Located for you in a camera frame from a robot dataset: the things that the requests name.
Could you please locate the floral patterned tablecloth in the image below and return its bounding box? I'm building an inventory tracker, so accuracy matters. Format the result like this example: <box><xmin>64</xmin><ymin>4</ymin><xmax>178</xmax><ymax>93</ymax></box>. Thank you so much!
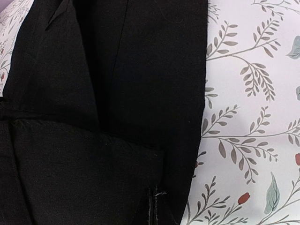
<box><xmin>0</xmin><ymin>0</ymin><xmax>300</xmax><ymax>225</ymax></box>

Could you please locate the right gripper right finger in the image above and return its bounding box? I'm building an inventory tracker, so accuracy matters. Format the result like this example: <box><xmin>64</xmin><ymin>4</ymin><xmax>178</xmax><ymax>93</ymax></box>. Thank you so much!
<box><xmin>153</xmin><ymin>187</ymin><xmax>174</xmax><ymax>225</ymax></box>

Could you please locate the black long sleeve shirt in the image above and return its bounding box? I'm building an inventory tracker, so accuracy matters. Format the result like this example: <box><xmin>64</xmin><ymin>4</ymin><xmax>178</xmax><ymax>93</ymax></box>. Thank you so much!
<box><xmin>0</xmin><ymin>0</ymin><xmax>208</xmax><ymax>225</ymax></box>

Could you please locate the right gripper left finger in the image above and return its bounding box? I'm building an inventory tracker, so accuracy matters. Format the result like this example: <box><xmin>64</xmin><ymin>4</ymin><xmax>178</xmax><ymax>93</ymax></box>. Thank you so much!
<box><xmin>133</xmin><ymin>188</ymin><xmax>152</xmax><ymax>225</ymax></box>

